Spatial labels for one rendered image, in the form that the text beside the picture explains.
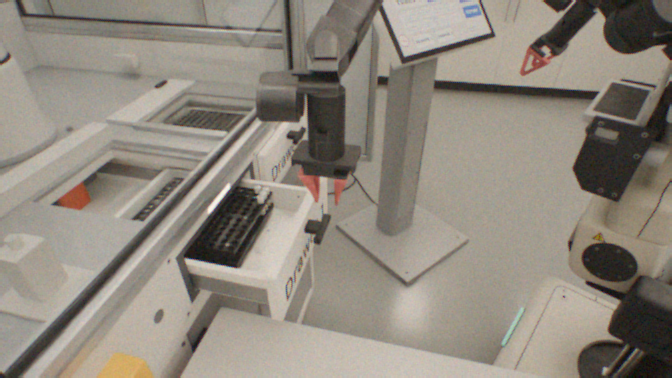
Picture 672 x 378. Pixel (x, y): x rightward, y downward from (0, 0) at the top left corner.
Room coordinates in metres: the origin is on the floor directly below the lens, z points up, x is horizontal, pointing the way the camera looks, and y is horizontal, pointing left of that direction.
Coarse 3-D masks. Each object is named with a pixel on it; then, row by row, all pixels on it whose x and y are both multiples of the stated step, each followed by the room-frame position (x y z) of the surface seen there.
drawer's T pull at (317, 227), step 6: (324, 216) 0.54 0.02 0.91; (330, 216) 0.54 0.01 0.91; (312, 222) 0.52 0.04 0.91; (318, 222) 0.52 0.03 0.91; (324, 222) 0.52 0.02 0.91; (306, 228) 0.51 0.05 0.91; (312, 228) 0.51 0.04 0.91; (318, 228) 0.51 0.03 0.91; (324, 228) 0.51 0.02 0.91; (318, 234) 0.49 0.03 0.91; (318, 240) 0.48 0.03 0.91
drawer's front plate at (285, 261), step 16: (320, 192) 0.61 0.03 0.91; (304, 208) 0.54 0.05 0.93; (320, 208) 0.61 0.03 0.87; (304, 224) 0.51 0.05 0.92; (288, 240) 0.46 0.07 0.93; (304, 240) 0.51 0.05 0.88; (288, 256) 0.43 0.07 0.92; (304, 256) 0.50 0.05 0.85; (272, 272) 0.39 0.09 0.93; (288, 272) 0.42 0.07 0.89; (272, 288) 0.38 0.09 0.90; (288, 288) 0.42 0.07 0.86; (272, 304) 0.38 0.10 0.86; (288, 304) 0.41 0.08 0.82
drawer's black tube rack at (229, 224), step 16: (240, 192) 0.63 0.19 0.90; (224, 208) 0.57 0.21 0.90; (240, 208) 0.58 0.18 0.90; (272, 208) 0.62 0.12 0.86; (208, 224) 0.53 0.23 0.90; (224, 224) 0.53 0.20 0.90; (256, 224) 0.56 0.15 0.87; (208, 240) 0.49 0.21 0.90; (224, 240) 0.49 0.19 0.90; (192, 256) 0.48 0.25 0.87; (208, 256) 0.48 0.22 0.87; (224, 256) 0.48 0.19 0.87; (240, 256) 0.48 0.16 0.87
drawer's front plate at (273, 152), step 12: (300, 120) 0.96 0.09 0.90; (276, 132) 0.83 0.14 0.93; (276, 144) 0.79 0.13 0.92; (288, 144) 0.86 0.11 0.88; (264, 156) 0.72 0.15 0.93; (276, 156) 0.78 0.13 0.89; (288, 156) 0.85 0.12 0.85; (264, 168) 0.72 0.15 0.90; (264, 180) 0.72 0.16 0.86; (276, 180) 0.77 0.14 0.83
